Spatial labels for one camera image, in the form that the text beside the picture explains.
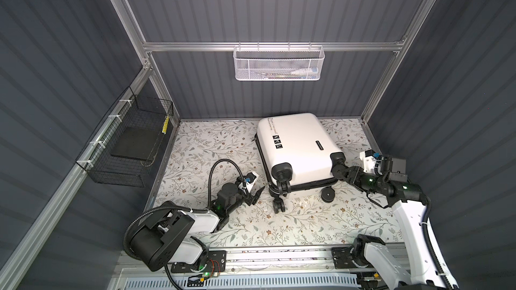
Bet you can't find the white hard-shell suitcase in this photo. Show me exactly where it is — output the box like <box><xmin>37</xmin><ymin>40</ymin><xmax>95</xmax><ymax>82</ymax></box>
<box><xmin>255</xmin><ymin>113</ymin><xmax>346</xmax><ymax>213</ymax></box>

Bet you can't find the yellow tag on basket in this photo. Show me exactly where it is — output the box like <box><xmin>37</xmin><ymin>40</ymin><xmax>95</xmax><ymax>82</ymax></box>
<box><xmin>161</xmin><ymin>115</ymin><xmax>169</xmax><ymax>134</ymax></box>

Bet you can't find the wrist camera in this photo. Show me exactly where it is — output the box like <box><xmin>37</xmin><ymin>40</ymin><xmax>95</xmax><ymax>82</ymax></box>
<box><xmin>218</xmin><ymin>172</ymin><xmax>259</xmax><ymax>198</ymax></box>
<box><xmin>360</xmin><ymin>149</ymin><xmax>408</xmax><ymax>183</ymax></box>

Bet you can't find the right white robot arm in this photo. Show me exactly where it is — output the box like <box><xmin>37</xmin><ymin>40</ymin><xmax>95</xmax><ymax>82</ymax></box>
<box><xmin>331</xmin><ymin>164</ymin><xmax>460</xmax><ymax>289</ymax></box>

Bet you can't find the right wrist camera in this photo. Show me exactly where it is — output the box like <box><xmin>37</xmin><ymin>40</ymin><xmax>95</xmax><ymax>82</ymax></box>
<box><xmin>360</xmin><ymin>149</ymin><xmax>408</xmax><ymax>183</ymax></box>

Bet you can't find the black wire mesh basket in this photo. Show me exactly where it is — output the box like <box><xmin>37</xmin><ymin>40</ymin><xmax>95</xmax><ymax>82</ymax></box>
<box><xmin>76</xmin><ymin>89</ymin><xmax>174</xmax><ymax>188</ymax></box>

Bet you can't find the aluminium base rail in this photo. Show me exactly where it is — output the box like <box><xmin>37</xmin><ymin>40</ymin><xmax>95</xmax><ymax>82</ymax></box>
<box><xmin>113</xmin><ymin>242</ymin><xmax>410</xmax><ymax>277</ymax></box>

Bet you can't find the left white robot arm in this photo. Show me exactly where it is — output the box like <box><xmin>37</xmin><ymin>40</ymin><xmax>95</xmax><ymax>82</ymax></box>
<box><xmin>122</xmin><ymin>183</ymin><xmax>263</xmax><ymax>272</ymax></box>

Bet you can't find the toothpaste tube in basket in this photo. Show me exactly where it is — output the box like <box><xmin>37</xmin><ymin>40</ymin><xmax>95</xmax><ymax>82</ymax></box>
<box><xmin>290</xmin><ymin>67</ymin><xmax>319</xmax><ymax>79</ymax></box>

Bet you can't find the white wire mesh basket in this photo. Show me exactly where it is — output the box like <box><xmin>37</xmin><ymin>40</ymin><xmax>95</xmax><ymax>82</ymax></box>
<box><xmin>232</xmin><ymin>45</ymin><xmax>325</xmax><ymax>81</ymax></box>

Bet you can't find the left black corrugated cable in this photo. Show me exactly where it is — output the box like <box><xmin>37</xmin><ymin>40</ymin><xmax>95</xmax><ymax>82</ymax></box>
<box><xmin>121</xmin><ymin>158</ymin><xmax>247</xmax><ymax>290</ymax></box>

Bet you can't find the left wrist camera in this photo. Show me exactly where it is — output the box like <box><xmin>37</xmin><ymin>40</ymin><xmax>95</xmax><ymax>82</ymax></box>
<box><xmin>218</xmin><ymin>172</ymin><xmax>259</xmax><ymax>198</ymax></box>

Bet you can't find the white vented cable duct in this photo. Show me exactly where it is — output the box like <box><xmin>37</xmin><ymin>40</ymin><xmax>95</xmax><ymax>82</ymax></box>
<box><xmin>122</xmin><ymin>273</ymin><xmax>360</xmax><ymax>290</ymax></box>

